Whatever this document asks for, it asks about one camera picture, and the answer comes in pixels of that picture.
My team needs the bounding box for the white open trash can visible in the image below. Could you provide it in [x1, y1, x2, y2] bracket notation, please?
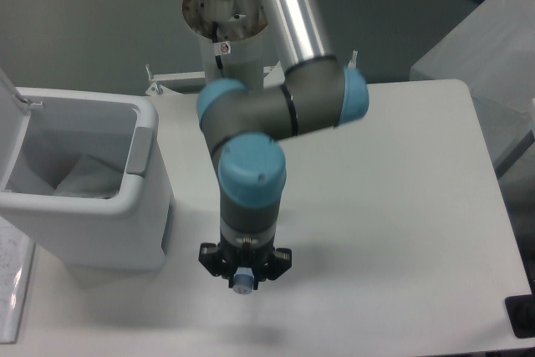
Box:
[1, 76, 174, 270]

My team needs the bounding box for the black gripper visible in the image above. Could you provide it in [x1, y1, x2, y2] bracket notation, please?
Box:
[198, 237, 292, 288]

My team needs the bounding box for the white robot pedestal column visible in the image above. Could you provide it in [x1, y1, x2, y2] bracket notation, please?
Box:
[182, 0, 268, 89]

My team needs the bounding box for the white table clamp bracket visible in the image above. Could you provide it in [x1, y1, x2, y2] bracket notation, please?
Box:
[145, 63, 284, 96]

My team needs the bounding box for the laminated paper sheet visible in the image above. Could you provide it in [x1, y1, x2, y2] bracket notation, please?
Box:
[0, 218, 35, 344]

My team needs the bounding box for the black device table corner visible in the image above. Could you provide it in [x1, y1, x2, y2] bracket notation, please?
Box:
[505, 294, 534, 339]

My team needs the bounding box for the metal table clamp screw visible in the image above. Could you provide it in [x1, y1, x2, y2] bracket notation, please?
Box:
[347, 49, 359, 69]

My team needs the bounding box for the clear plastic bag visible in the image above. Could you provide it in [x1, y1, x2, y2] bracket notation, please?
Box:
[53, 155, 123, 199]

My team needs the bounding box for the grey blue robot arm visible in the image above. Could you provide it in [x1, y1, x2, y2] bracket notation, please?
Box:
[196, 0, 369, 294]

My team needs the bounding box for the crushed clear plastic bottle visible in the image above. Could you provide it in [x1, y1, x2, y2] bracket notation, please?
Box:
[232, 267, 254, 295]

